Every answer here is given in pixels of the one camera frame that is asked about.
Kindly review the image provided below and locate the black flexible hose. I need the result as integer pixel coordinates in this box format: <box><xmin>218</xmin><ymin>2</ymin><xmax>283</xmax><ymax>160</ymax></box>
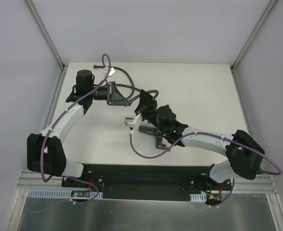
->
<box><xmin>93</xmin><ymin>64</ymin><xmax>159</xmax><ymax>102</ymax></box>

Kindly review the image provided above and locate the dark grey faucet valve fitting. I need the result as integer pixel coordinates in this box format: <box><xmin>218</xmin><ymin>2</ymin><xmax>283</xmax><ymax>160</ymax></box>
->
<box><xmin>139</xmin><ymin>126</ymin><xmax>168</xmax><ymax>151</ymax></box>

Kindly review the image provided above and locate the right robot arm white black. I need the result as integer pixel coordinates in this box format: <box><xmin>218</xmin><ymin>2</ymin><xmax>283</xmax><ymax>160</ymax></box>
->
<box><xmin>134</xmin><ymin>90</ymin><xmax>265</xmax><ymax>190</ymax></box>

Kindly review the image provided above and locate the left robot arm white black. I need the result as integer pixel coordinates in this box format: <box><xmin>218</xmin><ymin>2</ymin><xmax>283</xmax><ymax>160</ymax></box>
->
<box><xmin>27</xmin><ymin>70</ymin><xmax>131</xmax><ymax>187</ymax></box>

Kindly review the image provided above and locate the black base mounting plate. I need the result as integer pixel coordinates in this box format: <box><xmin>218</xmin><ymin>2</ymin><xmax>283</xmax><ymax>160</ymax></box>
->
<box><xmin>61</xmin><ymin>164</ymin><xmax>232</xmax><ymax>201</ymax></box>

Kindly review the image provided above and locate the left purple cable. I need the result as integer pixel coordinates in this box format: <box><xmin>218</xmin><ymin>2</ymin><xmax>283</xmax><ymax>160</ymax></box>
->
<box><xmin>26</xmin><ymin>54</ymin><xmax>113</xmax><ymax>214</ymax></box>

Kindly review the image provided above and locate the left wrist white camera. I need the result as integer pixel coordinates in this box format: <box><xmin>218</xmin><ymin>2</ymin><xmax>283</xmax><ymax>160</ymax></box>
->
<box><xmin>104</xmin><ymin>67</ymin><xmax>116</xmax><ymax>77</ymax></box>

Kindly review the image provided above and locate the wrist white camera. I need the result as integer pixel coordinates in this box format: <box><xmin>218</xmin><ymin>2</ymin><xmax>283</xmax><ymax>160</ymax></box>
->
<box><xmin>104</xmin><ymin>67</ymin><xmax>116</xmax><ymax>77</ymax></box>
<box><xmin>124</xmin><ymin>115</ymin><xmax>142</xmax><ymax>131</ymax></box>

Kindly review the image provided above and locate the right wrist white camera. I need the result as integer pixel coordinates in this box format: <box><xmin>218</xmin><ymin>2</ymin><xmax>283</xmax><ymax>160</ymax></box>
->
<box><xmin>124</xmin><ymin>115</ymin><xmax>142</xmax><ymax>131</ymax></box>

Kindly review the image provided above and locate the left aluminium frame post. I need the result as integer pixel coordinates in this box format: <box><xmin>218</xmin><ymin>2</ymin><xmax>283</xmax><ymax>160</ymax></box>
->
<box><xmin>24</xmin><ymin>0</ymin><xmax>65</xmax><ymax>70</ymax></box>

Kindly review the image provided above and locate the aluminium frame post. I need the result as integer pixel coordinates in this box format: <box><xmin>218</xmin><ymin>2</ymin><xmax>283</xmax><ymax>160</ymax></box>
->
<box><xmin>24</xmin><ymin>0</ymin><xmax>65</xmax><ymax>70</ymax></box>
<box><xmin>230</xmin><ymin>0</ymin><xmax>279</xmax><ymax>72</ymax></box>

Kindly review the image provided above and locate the right white cable duct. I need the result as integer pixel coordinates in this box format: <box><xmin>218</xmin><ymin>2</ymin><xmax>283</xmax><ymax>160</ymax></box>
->
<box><xmin>190</xmin><ymin>193</ymin><xmax>207</xmax><ymax>203</ymax></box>

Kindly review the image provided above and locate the white cable duct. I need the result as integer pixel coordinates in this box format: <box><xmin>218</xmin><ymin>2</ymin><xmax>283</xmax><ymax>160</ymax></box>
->
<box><xmin>190</xmin><ymin>193</ymin><xmax>207</xmax><ymax>203</ymax></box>
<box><xmin>28</xmin><ymin>189</ymin><xmax>103</xmax><ymax>200</ymax></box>

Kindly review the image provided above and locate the right aluminium frame post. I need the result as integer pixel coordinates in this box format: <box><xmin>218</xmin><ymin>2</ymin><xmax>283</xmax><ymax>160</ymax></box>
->
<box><xmin>230</xmin><ymin>0</ymin><xmax>279</xmax><ymax>72</ymax></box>

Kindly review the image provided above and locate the left white cable duct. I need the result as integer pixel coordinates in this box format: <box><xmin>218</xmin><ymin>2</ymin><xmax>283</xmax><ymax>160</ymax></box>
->
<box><xmin>28</xmin><ymin>189</ymin><xmax>103</xmax><ymax>200</ymax></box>

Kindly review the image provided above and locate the front aluminium rail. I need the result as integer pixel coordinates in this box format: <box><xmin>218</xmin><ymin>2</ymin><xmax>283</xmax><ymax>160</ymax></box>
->
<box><xmin>17</xmin><ymin>169</ymin><xmax>279</xmax><ymax>194</ymax></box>

